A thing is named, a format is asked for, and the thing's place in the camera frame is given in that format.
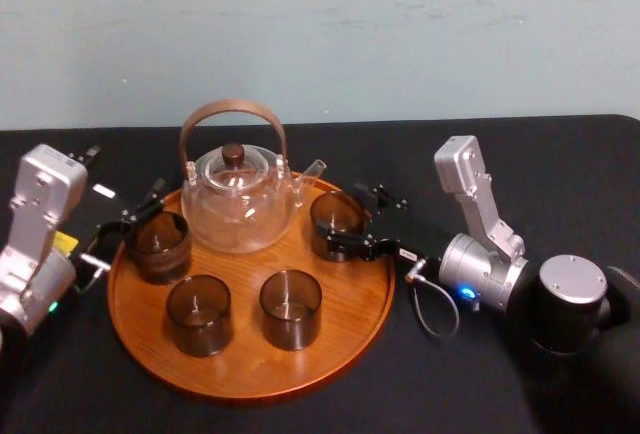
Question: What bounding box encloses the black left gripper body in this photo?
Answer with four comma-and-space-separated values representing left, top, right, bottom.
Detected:
53, 169, 130, 286

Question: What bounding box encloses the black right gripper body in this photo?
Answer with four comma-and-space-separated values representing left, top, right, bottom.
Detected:
371, 197, 444, 278

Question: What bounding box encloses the smoked glass cup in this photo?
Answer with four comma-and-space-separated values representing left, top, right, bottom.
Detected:
126, 210, 193, 286
309, 190, 370, 263
259, 269, 323, 352
165, 274, 234, 358

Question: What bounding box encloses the round wooden tray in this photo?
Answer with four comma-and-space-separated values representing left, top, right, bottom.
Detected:
107, 172, 397, 402

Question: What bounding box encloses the glass teapot lid, brown knob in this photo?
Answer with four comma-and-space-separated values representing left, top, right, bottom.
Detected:
205, 141, 263, 191

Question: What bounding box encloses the black table cloth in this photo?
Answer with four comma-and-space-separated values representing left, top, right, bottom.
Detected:
0, 113, 640, 434

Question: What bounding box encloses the thin cable with silver plug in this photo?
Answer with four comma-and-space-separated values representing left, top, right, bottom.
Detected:
73, 233, 112, 296
405, 257, 461, 340

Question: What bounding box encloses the glass teapot with wooden handle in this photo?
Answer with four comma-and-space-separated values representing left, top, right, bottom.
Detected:
178, 98, 329, 255

